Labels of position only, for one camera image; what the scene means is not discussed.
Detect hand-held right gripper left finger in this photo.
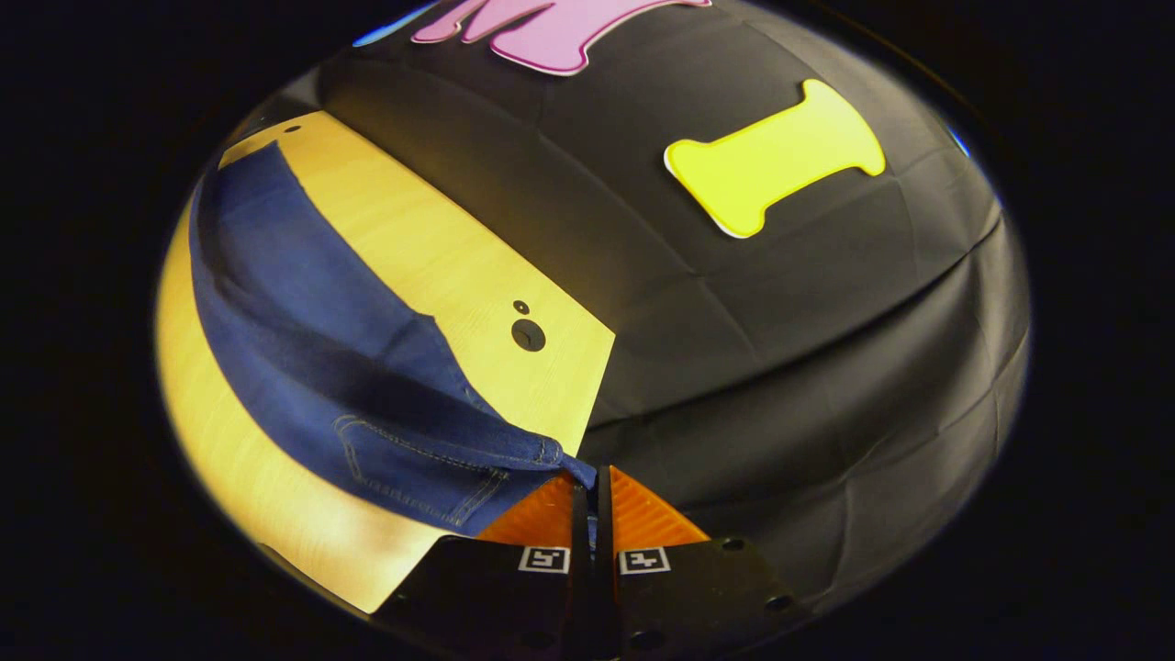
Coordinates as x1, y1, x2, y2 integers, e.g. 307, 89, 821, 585
372, 472, 590, 660

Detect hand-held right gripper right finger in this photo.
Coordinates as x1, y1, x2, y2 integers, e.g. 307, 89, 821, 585
597, 465, 811, 660

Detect blue jeans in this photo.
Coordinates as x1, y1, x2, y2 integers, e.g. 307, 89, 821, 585
188, 142, 598, 538

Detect black backdrop cloth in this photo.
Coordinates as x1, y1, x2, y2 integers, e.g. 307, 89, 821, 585
317, 0, 1031, 616

